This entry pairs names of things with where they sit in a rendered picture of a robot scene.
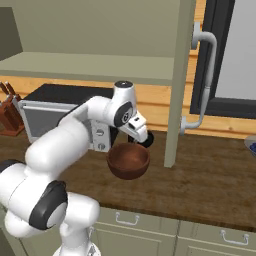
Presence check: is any olive base cabinet door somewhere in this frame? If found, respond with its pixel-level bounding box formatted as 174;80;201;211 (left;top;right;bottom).
174;235;256;256
90;222;178;256

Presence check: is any brown wooden knife block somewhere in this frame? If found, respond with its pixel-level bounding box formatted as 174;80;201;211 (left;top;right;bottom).
0;94;26;137

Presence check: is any brown handled knife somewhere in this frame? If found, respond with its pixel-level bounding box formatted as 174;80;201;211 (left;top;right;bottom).
0;81;10;96
5;81;18;98

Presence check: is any olive open wall cabinet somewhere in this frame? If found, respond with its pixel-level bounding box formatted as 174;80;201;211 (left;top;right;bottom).
0;0;183;87

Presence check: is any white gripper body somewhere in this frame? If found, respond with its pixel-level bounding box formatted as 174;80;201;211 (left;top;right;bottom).
126;112;150;144

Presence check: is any olive drawer front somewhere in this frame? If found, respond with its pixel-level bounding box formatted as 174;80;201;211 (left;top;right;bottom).
177;219;256;249
95;206;180;237

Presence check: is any black framed window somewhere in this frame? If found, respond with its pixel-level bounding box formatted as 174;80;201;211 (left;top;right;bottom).
189;0;256;120

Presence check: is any olive open cabinet door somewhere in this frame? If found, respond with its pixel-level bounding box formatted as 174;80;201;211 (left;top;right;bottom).
163;0;197;169

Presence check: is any silver drawer handle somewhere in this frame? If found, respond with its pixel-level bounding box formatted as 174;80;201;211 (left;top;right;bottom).
114;211;141;227
219;229;251;247

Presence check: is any grey cabinet door handle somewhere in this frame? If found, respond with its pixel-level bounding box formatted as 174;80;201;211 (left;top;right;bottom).
179;21;218;136

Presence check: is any brown wooden bowl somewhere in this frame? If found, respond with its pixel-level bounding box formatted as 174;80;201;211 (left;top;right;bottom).
106;142;151;181

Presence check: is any blue and white bowl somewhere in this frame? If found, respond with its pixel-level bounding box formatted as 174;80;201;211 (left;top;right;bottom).
244;134;256;158

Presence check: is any black and silver microwave oven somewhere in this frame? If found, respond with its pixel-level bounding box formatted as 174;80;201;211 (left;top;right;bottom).
17;83;118;153

